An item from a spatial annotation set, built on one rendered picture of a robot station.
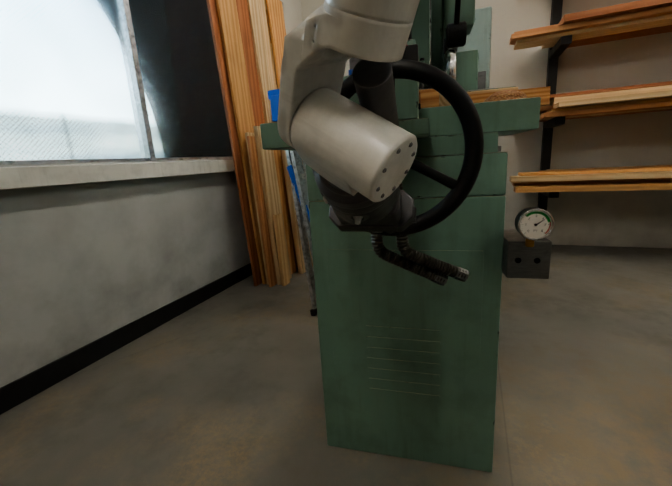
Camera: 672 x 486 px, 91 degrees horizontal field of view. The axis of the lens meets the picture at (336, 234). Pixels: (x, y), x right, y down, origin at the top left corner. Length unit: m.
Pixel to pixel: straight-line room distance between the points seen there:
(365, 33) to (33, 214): 1.56
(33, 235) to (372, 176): 1.54
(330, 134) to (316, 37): 0.07
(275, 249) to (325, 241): 1.44
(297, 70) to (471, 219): 0.57
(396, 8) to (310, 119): 0.10
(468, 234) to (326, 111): 0.55
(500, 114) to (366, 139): 0.53
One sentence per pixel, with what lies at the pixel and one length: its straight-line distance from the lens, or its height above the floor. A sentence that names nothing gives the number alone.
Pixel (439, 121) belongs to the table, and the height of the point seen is 0.87.
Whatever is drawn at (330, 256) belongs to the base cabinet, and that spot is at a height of 0.57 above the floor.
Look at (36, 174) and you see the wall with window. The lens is 1.65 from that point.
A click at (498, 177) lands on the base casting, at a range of 0.78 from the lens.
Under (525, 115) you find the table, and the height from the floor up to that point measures 0.87.
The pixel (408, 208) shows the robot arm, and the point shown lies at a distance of 0.47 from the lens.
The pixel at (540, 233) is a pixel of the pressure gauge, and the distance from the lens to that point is 0.75.
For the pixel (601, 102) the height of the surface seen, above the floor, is 1.05.
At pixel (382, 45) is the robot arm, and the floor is 0.88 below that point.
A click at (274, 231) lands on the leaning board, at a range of 2.24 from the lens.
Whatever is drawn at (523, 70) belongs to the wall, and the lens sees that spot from 3.27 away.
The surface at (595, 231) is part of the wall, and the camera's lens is 3.40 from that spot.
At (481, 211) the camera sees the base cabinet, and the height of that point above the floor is 0.68.
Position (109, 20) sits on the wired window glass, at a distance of 2.15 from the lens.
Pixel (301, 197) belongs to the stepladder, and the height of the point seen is 0.63.
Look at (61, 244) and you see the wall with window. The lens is 1.75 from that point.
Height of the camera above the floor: 0.80
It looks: 12 degrees down
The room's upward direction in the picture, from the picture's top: 4 degrees counter-clockwise
